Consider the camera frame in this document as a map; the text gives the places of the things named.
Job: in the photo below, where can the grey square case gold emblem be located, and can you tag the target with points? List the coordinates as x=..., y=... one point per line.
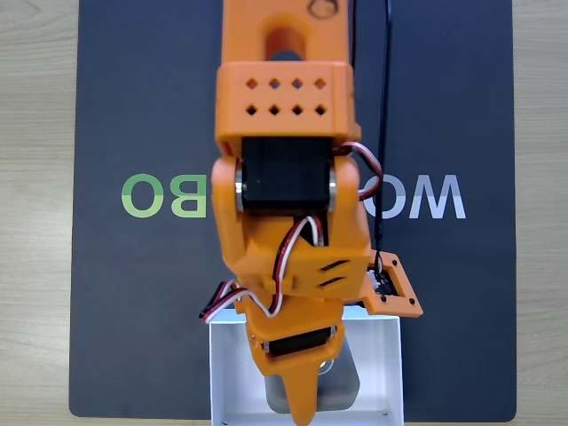
x=341, y=386

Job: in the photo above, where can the white open cardboard box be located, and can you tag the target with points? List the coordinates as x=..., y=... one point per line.
x=381, y=364

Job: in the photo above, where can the dark mat with WOWROBO print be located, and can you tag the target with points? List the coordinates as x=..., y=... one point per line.
x=133, y=310

